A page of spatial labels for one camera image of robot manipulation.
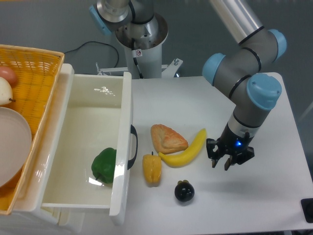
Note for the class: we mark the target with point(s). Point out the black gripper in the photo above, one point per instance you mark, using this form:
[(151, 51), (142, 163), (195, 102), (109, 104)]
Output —
[(232, 143)]

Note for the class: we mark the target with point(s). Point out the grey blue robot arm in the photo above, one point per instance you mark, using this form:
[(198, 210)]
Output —
[(239, 77)]

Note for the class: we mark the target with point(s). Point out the white drawer cabinet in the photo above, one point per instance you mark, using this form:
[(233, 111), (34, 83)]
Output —
[(28, 216)]

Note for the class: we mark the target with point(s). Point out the yellow banana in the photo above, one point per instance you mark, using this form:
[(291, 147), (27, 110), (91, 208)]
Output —
[(187, 156)]

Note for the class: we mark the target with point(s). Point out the dark purple mangosteen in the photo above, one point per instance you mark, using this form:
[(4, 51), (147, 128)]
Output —
[(184, 191)]

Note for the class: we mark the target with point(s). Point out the brown pastry bread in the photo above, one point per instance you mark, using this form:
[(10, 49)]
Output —
[(166, 140)]

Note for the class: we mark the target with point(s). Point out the yellow bell pepper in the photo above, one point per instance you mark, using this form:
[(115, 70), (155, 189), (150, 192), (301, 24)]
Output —
[(152, 168)]

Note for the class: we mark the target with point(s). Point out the black object at table edge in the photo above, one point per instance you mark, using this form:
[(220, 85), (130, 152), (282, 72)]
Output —
[(307, 207)]

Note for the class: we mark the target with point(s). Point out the green bell pepper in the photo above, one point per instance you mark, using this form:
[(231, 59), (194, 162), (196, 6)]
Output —
[(103, 165)]

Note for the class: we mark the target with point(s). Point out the orange woven basket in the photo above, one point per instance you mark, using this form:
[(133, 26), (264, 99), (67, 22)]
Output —
[(37, 71)]

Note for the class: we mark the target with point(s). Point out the beige plate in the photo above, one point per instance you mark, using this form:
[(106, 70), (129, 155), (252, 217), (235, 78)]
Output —
[(15, 143)]

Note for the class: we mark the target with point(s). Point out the white pear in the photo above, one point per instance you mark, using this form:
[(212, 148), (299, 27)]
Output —
[(6, 93)]

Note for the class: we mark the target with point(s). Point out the red apple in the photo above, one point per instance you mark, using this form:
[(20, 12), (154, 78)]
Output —
[(9, 75)]

